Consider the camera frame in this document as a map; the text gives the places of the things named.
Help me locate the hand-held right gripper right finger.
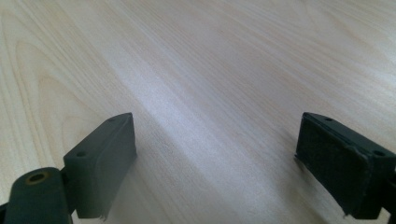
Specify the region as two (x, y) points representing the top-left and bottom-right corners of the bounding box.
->
(294, 112), (396, 220)

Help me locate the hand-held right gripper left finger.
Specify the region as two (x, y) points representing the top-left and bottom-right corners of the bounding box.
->
(63, 112), (138, 220)

